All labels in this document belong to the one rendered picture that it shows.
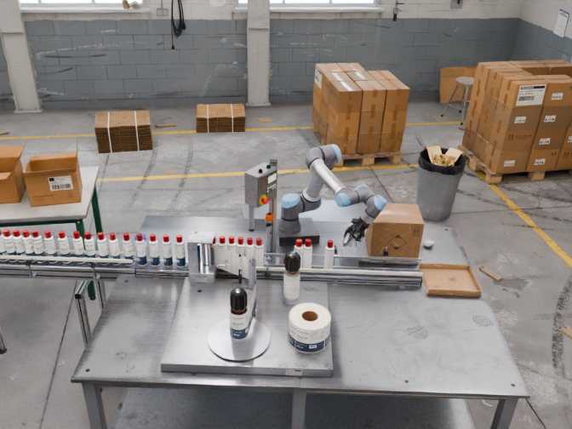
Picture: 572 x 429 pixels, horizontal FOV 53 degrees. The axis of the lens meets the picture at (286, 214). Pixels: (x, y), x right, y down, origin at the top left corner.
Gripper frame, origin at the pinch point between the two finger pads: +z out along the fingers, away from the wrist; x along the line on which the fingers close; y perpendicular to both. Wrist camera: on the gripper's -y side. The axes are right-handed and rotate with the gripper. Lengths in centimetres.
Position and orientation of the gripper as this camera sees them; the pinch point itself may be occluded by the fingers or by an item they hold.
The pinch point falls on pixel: (344, 243)
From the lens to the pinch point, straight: 324.3
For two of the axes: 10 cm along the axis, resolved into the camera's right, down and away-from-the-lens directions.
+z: -5.2, 7.3, 4.3
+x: 8.5, 4.6, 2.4
